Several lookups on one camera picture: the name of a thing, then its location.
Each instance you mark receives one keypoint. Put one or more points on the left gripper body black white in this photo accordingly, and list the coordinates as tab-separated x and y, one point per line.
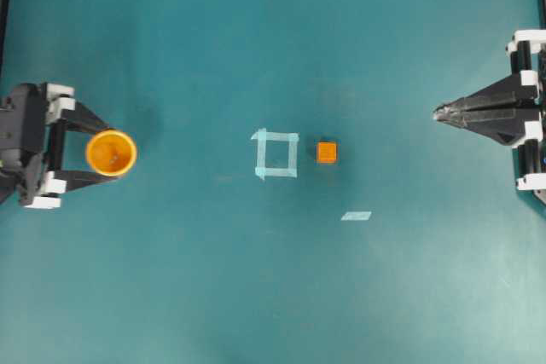
25	113

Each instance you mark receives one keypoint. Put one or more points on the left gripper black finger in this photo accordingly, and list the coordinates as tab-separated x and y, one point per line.
80	118
76	179

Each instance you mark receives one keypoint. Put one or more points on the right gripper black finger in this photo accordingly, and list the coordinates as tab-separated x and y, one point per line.
512	91
509	127

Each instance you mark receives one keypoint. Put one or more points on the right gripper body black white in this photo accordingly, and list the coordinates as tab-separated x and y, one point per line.
527	57

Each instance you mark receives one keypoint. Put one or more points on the orange yellow plastic cup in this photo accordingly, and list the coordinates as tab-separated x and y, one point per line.
111	153

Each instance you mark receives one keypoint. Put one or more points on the small orange cube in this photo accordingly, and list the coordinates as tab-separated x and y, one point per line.
327	152

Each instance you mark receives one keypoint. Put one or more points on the light blue tape strip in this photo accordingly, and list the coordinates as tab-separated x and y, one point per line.
354	216

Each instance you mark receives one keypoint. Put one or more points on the light blue tape square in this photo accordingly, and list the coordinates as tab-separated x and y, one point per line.
277	154

